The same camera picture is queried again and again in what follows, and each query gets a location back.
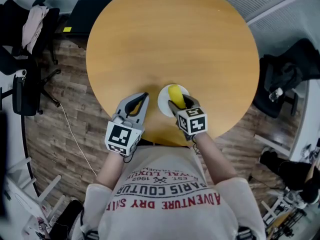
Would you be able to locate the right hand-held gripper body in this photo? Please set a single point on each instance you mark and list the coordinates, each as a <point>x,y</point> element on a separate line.
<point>192,122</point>

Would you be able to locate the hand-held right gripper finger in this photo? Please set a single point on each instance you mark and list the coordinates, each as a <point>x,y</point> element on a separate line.
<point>193,102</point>
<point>173,107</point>

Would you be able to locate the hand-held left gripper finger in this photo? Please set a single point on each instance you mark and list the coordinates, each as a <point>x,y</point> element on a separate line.
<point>123,106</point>
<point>144,114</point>

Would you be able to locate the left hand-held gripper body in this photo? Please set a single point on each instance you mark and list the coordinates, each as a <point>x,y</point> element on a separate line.
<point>121,136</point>

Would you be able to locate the small white round plate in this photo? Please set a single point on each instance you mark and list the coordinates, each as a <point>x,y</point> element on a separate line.
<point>163,101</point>

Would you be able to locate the yellow banana-shaped object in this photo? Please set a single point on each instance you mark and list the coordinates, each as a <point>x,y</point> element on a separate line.
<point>176,95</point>

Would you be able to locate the person's right forearm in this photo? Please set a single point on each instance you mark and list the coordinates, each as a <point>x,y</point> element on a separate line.
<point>212,159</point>

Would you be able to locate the person's left forearm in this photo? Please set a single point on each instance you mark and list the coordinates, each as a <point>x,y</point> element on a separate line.
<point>110,171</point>

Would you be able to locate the clear plastic bottle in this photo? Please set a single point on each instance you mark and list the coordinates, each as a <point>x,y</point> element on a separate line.
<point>275,94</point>

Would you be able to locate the person's white printed shirt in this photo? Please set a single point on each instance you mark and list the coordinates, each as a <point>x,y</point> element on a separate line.
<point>170,216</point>

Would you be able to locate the black curved floor strip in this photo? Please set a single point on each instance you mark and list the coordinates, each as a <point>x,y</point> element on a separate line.
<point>26,146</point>

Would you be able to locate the black jacket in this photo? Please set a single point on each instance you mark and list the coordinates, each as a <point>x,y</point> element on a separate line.
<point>285,74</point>

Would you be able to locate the black cabinet with yellow sticker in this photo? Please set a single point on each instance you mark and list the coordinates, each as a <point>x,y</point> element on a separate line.
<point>85,16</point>

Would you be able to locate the white desk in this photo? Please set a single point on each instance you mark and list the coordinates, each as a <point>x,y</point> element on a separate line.
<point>302,124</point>

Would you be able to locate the white metal rack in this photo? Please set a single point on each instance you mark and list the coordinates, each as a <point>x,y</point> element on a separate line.
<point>27,199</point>
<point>280,209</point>

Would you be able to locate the pink cloth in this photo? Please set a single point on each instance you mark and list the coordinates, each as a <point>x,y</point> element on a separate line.
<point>32,29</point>

